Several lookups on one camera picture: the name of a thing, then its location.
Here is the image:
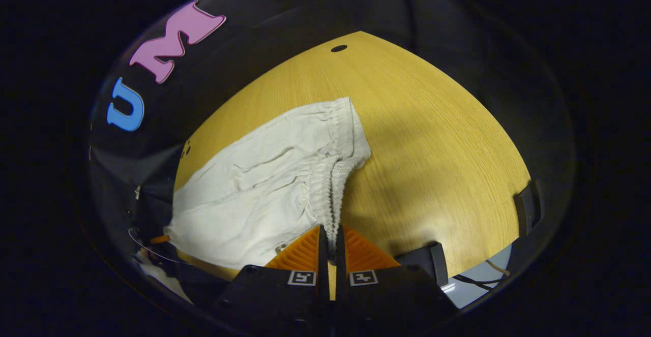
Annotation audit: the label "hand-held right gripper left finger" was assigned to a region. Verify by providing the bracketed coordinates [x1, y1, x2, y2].
[211, 224, 330, 337]

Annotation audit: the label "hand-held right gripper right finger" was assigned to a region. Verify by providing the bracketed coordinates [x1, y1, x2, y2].
[335, 224, 458, 337]

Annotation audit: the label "white jeans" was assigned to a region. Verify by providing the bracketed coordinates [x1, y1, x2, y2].
[164, 97, 372, 270]

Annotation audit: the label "black table edge clamp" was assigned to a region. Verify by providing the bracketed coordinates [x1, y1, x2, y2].
[513, 178, 546, 237]
[396, 241, 449, 287]

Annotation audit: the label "black cable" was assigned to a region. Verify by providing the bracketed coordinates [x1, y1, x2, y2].
[452, 274, 495, 292]

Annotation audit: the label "beige cable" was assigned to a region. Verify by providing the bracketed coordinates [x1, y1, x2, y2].
[485, 259, 511, 277]

